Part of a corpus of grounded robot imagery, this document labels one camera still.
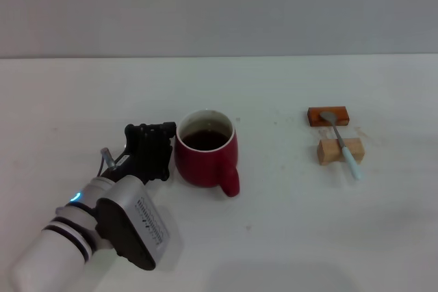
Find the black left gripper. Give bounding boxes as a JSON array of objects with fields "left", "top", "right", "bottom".
[{"left": 114, "top": 121, "right": 178, "bottom": 184}]

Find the red ceramic cup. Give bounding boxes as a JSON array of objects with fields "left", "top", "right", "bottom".
[{"left": 174, "top": 109, "right": 241, "bottom": 199}]

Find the blue-handled metal spoon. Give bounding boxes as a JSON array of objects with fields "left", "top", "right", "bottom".
[{"left": 319, "top": 110, "right": 363, "bottom": 181}]

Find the light wooden spoon rest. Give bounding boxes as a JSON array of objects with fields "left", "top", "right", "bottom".
[{"left": 316, "top": 137, "right": 365, "bottom": 166}]

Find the dark coffee liquid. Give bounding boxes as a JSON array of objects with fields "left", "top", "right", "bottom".
[{"left": 180, "top": 129, "right": 230, "bottom": 152}]

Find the dark brown wooden block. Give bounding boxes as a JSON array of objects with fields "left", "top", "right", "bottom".
[{"left": 307, "top": 106, "right": 350, "bottom": 129}]

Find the left wrist cable with connector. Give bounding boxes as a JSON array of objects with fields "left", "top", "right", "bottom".
[{"left": 96, "top": 147, "right": 119, "bottom": 177}]

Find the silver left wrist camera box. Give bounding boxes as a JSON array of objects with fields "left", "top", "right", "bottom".
[{"left": 94, "top": 174, "right": 172, "bottom": 271}]

